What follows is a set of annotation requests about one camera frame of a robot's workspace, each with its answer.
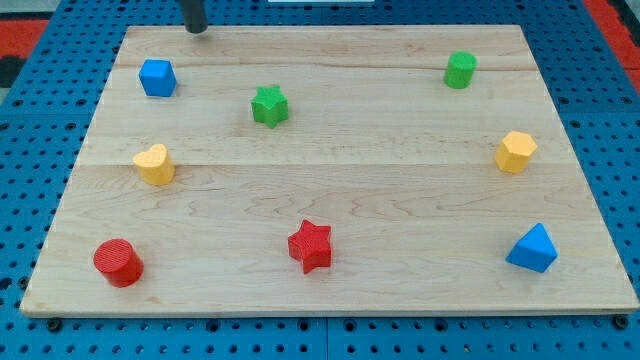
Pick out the yellow hexagon block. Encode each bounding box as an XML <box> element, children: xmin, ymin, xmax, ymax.
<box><xmin>494</xmin><ymin>131</ymin><xmax>538</xmax><ymax>174</ymax></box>

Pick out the red cylinder block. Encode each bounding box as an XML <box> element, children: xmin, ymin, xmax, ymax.
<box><xmin>93</xmin><ymin>238</ymin><xmax>144</xmax><ymax>288</ymax></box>

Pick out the green star block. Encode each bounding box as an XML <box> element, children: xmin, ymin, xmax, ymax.
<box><xmin>251</xmin><ymin>85</ymin><xmax>289</xmax><ymax>129</ymax></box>

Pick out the red star block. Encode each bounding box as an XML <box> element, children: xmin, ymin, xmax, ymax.
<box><xmin>287</xmin><ymin>219</ymin><xmax>332</xmax><ymax>274</ymax></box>

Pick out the blue triangle block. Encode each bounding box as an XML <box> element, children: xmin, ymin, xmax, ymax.
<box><xmin>505</xmin><ymin>223</ymin><xmax>558</xmax><ymax>273</ymax></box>

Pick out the light wooden board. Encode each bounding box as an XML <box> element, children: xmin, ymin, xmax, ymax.
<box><xmin>21</xmin><ymin>25</ymin><xmax>639</xmax><ymax>318</ymax></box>

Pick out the blue cube block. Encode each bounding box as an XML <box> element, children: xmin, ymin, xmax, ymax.
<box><xmin>139</xmin><ymin>59</ymin><xmax>177</xmax><ymax>97</ymax></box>

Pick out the green cylinder block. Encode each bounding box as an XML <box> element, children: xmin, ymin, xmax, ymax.
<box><xmin>444</xmin><ymin>51</ymin><xmax>478</xmax><ymax>89</ymax></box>

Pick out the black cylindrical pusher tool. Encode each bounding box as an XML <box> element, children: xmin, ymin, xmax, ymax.
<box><xmin>179</xmin><ymin>0</ymin><xmax>208</xmax><ymax>34</ymax></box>

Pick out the yellow heart block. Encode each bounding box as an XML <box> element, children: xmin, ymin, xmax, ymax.
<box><xmin>133</xmin><ymin>144</ymin><xmax>175</xmax><ymax>186</ymax></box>

